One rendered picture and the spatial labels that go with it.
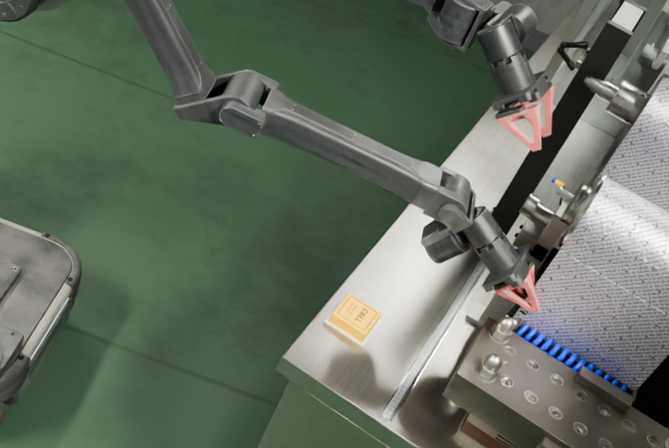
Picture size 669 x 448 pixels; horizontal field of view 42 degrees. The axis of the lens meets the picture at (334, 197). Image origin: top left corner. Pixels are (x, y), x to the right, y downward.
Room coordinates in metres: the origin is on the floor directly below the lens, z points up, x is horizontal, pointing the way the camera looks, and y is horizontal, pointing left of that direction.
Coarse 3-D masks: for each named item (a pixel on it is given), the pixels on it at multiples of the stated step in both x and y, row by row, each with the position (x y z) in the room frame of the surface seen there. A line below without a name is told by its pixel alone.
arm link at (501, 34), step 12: (492, 24) 1.27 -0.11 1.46; (504, 24) 1.26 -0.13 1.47; (516, 24) 1.31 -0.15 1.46; (480, 36) 1.25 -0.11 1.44; (492, 36) 1.25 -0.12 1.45; (504, 36) 1.25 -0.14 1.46; (516, 36) 1.27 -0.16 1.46; (492, 48) 1.24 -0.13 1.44; (504, 48) 1.24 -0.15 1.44; (516, 48) 1.25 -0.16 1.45; (492, 60) 1.24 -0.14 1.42
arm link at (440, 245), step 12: (444, 204) 1.15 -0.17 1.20; (444, 216) 1.14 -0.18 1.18; (456, 216) 1.14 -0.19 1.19; (468, 216) 1.17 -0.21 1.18; (432, 228) 1.19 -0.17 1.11; (444, 228) 1.17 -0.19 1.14; (456, 228) 1.15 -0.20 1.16; (432, 240) 1.18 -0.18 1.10; (444, 240) 1.18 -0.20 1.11; (432, 252) 1.17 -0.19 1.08; (444, 252) 1.17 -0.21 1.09; (456, 252) 1.17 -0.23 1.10
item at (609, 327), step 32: (544, 288) 1.16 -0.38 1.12; (576, 288) 1.15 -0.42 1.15; (608, 288) 1.14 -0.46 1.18; (544, 320) 1.15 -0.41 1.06; (576, 320) 1.14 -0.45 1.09; (608, 320) 1.14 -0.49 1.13; (640, 320) 1.13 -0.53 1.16; (576, 352) 1.14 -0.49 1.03; (608, 352) 1.13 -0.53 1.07; (640, 352) 1.12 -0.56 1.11; (640, 384) 1.11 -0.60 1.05
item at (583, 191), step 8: (584, 184) 1.23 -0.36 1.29; (576, 192) 1.23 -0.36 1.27; (584, 192) 1.22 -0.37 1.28; (576, 200) 1.20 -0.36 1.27; (584, 200) 1.20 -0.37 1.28; (568, 208) 1.20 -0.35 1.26; (576, 208) 1.20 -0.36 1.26; (560, 216) 1.23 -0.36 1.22; (568, 216) 1.20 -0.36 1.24; (568, 224) 1.20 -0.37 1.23
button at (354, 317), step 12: (348, 300) 1.15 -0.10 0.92; (360, 300) 1.16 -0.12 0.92; (336, 312) 1.11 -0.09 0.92; (348, 312) 1.12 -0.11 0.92; (360, 312) 1.13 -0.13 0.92; (372, 312) 1.14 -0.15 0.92; (336, 324) 1.10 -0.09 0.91; (348, 324) 1.09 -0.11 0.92; (360, 324) 1.10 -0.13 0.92; (372, 324) 1.12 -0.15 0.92; (360, 336) 1.08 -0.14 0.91
